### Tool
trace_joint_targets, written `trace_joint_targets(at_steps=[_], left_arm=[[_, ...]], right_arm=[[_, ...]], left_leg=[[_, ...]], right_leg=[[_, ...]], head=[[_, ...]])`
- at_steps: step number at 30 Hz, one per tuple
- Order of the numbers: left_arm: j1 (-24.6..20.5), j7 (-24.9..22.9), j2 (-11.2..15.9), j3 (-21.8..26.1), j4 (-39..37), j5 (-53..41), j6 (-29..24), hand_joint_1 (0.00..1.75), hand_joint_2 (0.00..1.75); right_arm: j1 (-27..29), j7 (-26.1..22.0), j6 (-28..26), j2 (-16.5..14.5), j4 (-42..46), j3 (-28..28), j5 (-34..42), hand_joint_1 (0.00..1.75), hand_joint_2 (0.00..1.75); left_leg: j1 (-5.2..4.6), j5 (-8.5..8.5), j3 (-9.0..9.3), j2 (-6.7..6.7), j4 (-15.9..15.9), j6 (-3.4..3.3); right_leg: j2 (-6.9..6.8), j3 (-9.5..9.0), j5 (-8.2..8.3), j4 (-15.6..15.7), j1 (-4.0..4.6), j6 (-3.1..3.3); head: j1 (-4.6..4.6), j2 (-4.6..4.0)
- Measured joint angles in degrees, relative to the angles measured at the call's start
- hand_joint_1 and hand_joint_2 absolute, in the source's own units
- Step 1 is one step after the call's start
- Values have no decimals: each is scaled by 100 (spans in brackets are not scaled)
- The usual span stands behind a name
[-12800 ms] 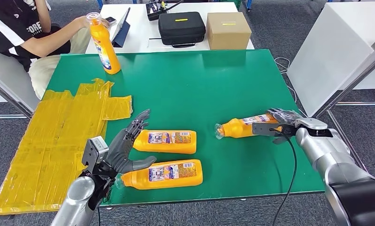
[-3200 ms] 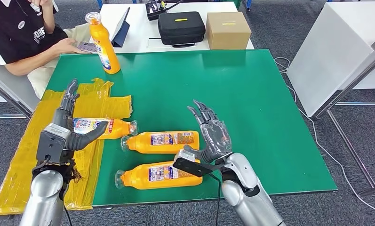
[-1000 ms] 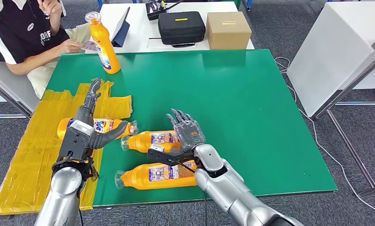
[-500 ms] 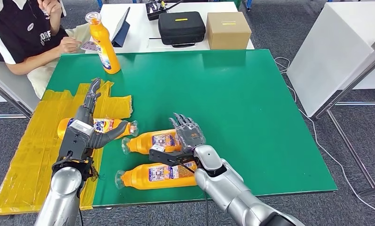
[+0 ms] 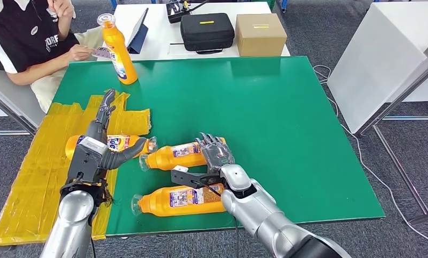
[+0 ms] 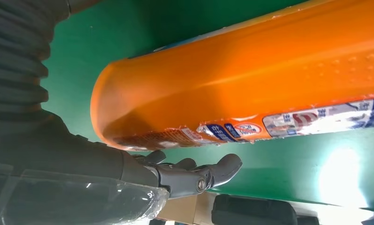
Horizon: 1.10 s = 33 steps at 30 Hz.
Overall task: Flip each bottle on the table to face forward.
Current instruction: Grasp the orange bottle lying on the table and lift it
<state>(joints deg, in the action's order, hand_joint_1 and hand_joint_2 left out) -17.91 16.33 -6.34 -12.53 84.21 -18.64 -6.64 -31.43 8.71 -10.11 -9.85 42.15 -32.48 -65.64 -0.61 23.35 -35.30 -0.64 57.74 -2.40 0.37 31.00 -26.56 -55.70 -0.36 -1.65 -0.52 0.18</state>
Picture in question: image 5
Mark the tablet in blue cover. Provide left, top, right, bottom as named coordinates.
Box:
left=126, top=8, right=150, bottom=55

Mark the black right camera cable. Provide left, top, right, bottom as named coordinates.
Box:
left=192, top=180, right=241, bottom=258

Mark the smartphone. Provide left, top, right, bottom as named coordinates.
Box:
left=91, top=46, right=112, bottom=61

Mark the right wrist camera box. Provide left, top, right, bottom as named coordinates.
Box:
left=170, top=164, right=226, bottom=190

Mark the white table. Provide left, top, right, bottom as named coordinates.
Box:
left=97, top=2, right=291, bottom=62
left=326, top=2, right=428, bottom=134

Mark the black zip case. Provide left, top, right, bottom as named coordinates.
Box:
left=179, top=12, right=235, bottom=55

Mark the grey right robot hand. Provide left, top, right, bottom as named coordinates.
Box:
left=194, top=132, right=236, bottom=175

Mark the yellow taped sheet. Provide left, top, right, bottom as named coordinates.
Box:
left=0, top=89, right=152, bottom=246

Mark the cardboard box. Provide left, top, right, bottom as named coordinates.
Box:
left=234, top=13, right=288, bottom=58

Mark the black screen device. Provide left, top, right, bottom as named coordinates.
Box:
left=165, top=0, right=211, bottom=24

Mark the grey metal frame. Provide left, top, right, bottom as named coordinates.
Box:
left=356, top=43, right=428, bottom=226

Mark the green table board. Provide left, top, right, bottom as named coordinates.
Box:
left=52, top=55, right=386, bottom=238

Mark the person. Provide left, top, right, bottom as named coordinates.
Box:
left=0, top=0, right=110, bottom=114

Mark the white cable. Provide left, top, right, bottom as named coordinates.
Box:
left=313, top=64, right=428, bottom=250

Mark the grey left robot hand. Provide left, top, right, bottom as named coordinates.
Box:
left=83, top=88, right=148, bottom=171

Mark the orange detergent bottle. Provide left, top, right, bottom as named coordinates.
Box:
left=64, top=134, right=158, bottom=161
left=96, top=13, right=139, bottom=86
left=130, top=182, right=229, bottom=218
left=139, top=137, right=228, bottom=173

